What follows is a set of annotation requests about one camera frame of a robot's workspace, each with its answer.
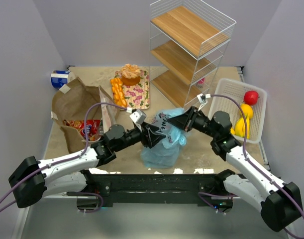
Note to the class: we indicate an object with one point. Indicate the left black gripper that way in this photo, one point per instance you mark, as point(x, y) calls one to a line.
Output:
point(145, 134)

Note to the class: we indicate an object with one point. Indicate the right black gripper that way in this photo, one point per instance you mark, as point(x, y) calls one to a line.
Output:
point(189, 119)

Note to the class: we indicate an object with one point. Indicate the blue plastic bag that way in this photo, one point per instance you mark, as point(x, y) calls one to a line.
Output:
point(166, 152)

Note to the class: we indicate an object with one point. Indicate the red snack packet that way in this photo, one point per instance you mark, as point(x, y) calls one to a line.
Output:
point(84, 128)

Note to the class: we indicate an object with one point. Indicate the brown paper grocery bag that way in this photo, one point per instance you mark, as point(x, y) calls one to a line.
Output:
point(69, 110)

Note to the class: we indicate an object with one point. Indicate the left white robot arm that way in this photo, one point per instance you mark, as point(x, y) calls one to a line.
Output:
point(30, 179)

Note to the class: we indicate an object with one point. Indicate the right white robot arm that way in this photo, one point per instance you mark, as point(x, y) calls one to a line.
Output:
point(278, 203)

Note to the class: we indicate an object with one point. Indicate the floral pattern tray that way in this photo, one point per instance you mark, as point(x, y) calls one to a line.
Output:
point(137, 96)

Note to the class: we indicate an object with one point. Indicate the yellow banana bunch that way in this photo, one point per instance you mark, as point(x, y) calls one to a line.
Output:
point(241, 126)

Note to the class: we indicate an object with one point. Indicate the white plastic fruit basket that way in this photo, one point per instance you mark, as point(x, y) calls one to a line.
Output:
point(236, 90)

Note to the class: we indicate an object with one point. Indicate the peeled orange on cup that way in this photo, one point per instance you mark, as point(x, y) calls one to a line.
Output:
point(130, 74)

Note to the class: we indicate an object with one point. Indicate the yellow lemon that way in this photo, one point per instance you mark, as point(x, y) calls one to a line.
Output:
point(248, 111)

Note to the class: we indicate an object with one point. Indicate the red apple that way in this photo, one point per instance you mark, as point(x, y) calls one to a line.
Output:
point(251, 97)

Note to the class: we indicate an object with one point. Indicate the blue white paper roll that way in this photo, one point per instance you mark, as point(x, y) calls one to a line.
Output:
point(60, 78)

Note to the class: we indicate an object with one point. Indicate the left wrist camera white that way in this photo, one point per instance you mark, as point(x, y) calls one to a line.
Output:
point(138, 117)

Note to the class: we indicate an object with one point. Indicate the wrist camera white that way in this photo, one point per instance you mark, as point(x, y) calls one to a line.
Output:
point(138, 117)
point(203, 100)

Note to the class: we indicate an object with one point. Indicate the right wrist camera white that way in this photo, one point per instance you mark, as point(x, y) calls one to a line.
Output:
point(203, 100)

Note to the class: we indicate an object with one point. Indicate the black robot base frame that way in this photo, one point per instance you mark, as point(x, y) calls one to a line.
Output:
point(158, 188)

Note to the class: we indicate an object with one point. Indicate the white wire wooden shelf rack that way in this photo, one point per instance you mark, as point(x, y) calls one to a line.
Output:
point(188, 40)

